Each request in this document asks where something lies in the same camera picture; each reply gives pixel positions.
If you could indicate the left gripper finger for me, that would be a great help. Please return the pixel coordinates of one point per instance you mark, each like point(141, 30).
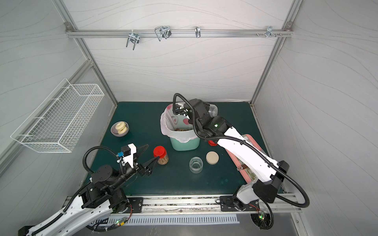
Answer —
point(140, 150)
point(148, 167)

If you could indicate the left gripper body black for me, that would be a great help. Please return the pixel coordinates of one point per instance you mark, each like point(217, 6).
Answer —
point(139, 166)

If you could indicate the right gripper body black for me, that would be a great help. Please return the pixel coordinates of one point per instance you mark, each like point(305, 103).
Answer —
point(191, 109)

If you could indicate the red lid peanut jar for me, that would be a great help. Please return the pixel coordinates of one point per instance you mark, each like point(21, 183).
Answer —
point(213, 110)
point(162, 155)

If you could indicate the red jar lid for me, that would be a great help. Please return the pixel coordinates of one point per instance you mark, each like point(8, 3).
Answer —
point(211, 143)

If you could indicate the beige lid glass peanut jar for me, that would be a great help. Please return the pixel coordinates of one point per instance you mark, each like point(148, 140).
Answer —
point(196, 165)

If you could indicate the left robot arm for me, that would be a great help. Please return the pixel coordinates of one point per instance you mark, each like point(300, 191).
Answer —
point(101, 196)

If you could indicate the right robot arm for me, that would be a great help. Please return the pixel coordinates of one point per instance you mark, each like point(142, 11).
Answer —
point(270, 173)

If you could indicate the grey bowl with buns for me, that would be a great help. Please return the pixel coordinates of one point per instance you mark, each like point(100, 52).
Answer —
point(120, 129)

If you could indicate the pink tray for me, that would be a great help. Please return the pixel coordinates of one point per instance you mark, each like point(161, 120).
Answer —
point(250, 140)

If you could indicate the green checkered cloth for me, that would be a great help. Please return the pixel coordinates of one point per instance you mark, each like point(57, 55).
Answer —
point(246, 172)

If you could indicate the white vent strip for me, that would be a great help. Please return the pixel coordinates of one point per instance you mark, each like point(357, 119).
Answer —
point(195, 219)

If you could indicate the metal hook clamp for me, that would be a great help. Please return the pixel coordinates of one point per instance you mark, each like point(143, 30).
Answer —
point(163, 32)

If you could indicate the aluminium crossbar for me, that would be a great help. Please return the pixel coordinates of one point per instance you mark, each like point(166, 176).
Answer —
point(176, 33)

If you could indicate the metal u-bolt clamp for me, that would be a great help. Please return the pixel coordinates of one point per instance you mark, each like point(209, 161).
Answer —
point(133, 39)

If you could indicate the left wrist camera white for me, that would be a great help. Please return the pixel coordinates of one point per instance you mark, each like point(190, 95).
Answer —
point(126, 155)

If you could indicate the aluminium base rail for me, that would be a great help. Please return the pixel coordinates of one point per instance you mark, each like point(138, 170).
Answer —
point(189, 204)

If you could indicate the white wire basket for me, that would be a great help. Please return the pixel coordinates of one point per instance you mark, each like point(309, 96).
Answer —
point(56, 125)

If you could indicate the small metal ring clamp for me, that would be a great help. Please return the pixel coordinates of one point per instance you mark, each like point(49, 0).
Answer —
point(197, 32)

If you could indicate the metal bracket clamp right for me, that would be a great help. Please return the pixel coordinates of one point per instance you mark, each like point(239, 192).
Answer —
point(269, 33)

